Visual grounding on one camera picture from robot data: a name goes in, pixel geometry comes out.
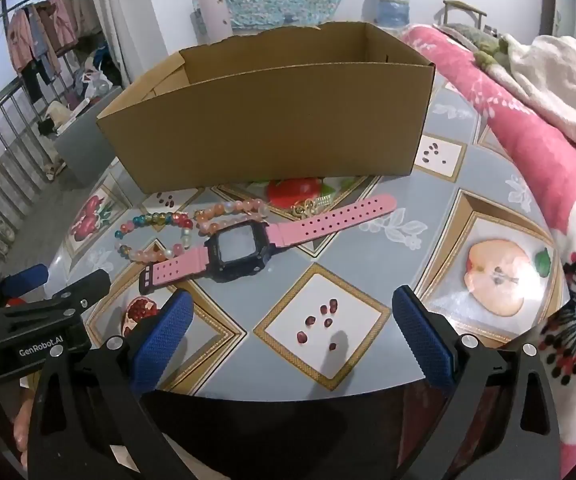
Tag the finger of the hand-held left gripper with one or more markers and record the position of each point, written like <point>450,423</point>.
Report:
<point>25,280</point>
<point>85,290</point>

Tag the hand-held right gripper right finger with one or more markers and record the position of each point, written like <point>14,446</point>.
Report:
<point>423,342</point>

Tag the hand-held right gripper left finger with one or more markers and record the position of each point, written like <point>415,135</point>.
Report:
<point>167,342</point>

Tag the brown cardboard box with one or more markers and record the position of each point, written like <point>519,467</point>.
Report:
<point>268,125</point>

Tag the person's left hand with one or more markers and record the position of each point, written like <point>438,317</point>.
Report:
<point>21,435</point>

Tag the grey board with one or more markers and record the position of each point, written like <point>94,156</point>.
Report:
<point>82,155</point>

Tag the pile of plastic bags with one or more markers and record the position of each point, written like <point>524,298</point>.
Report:
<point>95,82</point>

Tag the pink floral blanket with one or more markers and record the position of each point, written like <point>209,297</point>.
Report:
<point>533,160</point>

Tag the hanging clothes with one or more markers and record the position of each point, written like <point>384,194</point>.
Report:
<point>22,40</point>

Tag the white fleece blanket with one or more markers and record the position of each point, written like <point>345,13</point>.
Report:
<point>563,85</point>

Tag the grey green cloth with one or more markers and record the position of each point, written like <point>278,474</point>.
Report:
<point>488,50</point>

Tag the pale pink board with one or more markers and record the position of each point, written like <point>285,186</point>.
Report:
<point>215,15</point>

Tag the wooden chair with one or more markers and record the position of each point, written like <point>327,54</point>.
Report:
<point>460,6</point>

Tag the blue water jug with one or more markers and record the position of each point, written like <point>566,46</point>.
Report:
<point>393,5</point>

